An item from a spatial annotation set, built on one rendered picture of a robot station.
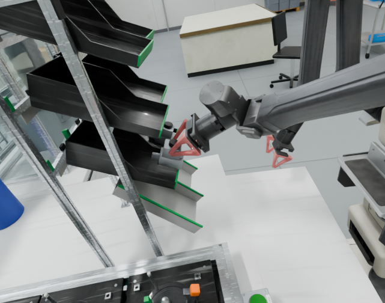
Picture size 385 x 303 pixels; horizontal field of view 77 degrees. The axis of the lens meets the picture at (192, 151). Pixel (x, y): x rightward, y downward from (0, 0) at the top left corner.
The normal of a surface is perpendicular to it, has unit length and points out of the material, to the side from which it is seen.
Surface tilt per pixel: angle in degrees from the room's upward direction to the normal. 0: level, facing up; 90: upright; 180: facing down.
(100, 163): 90
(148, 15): 90
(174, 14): 90
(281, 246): 0
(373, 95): 123
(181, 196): 45
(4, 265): 0
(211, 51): 90
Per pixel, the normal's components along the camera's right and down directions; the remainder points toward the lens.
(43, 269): -0.17, -0.80
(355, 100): -0.39, 0.90
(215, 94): -0.53, -0.34
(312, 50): -0.07, 0.59
